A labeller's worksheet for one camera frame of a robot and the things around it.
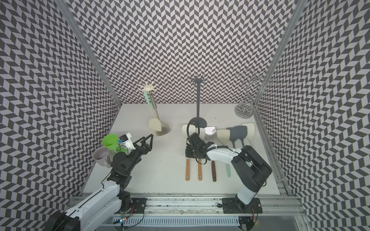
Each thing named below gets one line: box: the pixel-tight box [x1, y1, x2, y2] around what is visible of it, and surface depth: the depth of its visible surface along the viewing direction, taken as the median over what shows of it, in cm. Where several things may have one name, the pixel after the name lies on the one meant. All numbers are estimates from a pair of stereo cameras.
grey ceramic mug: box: [92, 145, 112, 169], surface depth 83 cm
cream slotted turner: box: [143, 90, 162, 132], surface depth 93 cm
